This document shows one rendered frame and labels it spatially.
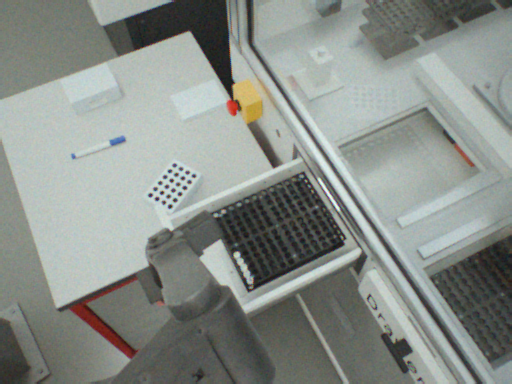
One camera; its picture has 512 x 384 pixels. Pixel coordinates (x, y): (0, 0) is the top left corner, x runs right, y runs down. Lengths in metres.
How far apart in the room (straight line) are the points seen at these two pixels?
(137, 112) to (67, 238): 0.38
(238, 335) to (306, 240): 0.66
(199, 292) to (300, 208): 0.74
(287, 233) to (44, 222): 0.58
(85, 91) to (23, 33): 1.49
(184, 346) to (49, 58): 2.43
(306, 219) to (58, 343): 1.22
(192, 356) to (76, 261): 0.89
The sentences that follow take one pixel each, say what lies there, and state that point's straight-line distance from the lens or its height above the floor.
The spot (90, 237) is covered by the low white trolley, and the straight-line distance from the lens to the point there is 1.26.
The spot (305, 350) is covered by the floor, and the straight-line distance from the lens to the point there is 1.90.
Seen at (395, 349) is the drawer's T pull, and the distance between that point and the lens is 0.99.
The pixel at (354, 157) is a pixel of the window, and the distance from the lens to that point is 0.91.
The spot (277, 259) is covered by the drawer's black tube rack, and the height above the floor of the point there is 0.87.
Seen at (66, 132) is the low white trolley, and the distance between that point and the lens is 1.43.
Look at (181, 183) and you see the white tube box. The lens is 1.23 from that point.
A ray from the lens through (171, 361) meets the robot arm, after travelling 0.37.
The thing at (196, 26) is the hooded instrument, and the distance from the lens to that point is 1.74.
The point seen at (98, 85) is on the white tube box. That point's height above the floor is 0.81.
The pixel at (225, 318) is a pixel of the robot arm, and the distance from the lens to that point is 0.39.
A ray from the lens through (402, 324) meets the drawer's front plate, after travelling 0.99.
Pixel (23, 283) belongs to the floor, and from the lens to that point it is 2.16.
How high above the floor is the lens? 1.86
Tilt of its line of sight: 62 degrees down
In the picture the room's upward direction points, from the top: 2 degrees counter-clockwise
